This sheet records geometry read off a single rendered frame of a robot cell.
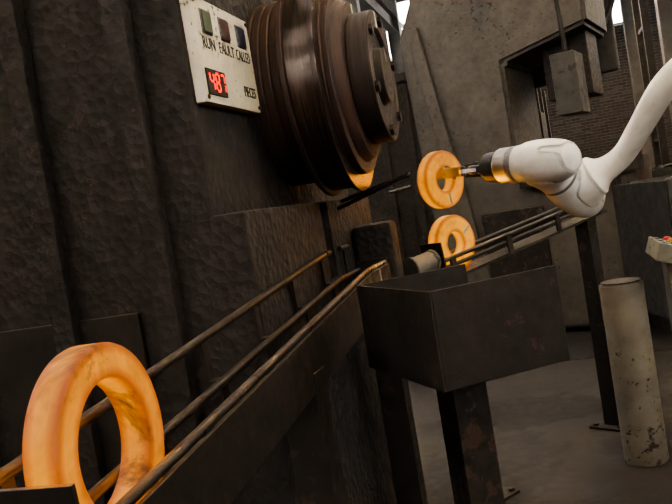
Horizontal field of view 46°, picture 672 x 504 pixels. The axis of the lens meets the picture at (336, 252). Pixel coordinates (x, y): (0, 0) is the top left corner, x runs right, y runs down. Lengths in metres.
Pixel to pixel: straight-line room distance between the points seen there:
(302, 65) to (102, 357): 0.94
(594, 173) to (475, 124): 2.45
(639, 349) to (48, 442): 1.89
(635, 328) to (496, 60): 2.37
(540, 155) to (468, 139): 2.54
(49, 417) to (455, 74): 3.95
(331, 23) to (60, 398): 1.12
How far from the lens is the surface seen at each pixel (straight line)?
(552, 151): 1.91
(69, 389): 0.70
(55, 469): 0.68
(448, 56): 4.51
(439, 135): 4.47
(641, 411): 2.39
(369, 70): 1.61
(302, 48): 1.57
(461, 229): 2.18
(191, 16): 1.38
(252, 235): 1.33
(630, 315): 2.33
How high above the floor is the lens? 0.85
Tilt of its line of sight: 3 degrees down
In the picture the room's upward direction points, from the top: 9 degrees counter-clockwise
